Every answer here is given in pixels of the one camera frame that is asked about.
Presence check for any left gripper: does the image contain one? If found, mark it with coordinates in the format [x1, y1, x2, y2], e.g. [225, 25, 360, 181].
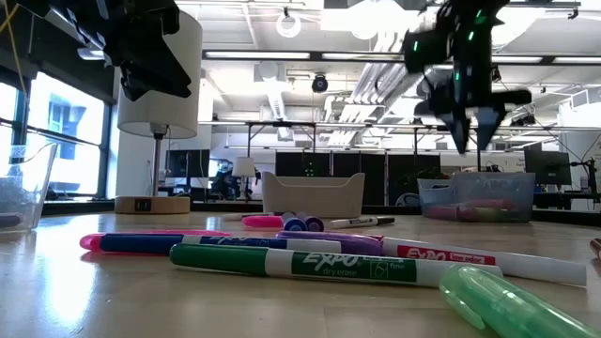
[69, 0, 193, 102]

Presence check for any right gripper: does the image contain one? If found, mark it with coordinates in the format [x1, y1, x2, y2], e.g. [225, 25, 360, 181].
[415, 69, 534, 156]

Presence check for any large pink highlighter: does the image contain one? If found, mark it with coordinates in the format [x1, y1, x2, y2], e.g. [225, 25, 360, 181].
[424, 202, 475, 222]

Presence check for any red dry-erase marker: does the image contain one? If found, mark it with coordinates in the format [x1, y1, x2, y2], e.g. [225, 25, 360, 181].
[381, 236, 589, 287]

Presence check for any white marker black print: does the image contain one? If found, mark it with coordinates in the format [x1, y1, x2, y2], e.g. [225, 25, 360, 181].
[328, 215, 396, 230]

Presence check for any fat purple highlighter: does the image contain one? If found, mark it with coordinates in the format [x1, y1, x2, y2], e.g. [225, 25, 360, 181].
[275, 230, 385, 257]
[300, 212, 326, 233]

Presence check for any white shade table lamp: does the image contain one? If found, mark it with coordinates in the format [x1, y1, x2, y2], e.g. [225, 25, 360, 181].
[114, 8, 204, 216]

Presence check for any grey translucent plastic bin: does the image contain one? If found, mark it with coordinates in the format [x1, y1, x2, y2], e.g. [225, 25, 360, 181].
[416, 171, 537, 224]

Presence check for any small white table lamp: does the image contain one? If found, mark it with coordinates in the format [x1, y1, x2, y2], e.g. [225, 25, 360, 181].
[232, 157, 257, 201]

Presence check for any black tripod stand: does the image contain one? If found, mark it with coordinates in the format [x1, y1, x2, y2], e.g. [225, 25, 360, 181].
[570, 157, 600, 204]

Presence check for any black cabinet row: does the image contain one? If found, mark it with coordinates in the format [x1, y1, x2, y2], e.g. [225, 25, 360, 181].
[274, 150, 442, 207]

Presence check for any long ceiling light bar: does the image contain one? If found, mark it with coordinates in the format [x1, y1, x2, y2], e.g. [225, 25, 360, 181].
[201, 49, 601, 67]

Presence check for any blue dry-erase marker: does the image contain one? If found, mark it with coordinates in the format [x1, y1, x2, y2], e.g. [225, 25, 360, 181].
[98, 233, 343, 255]

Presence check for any clear shallow plastic bin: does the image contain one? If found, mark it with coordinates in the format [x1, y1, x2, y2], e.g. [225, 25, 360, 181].
[0, 142, 58, 232]

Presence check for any white plastic bin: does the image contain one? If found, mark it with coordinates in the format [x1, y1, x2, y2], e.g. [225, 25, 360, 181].
[261, 171, 366, 220]

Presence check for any translucent green pen highlighter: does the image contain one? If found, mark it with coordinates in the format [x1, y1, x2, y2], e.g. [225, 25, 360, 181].
[438, 263, 601, 338]

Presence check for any green dry-erase marker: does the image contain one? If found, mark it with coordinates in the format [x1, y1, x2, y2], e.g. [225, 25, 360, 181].
[168, 241, 504, 289]

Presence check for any white ring ceiling light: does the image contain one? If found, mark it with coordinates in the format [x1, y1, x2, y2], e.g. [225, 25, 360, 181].
[275, 10, 303, 39]

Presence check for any black aluminium table frame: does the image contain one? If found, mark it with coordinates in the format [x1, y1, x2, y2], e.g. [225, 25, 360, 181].
[40, 199, 601, 226]

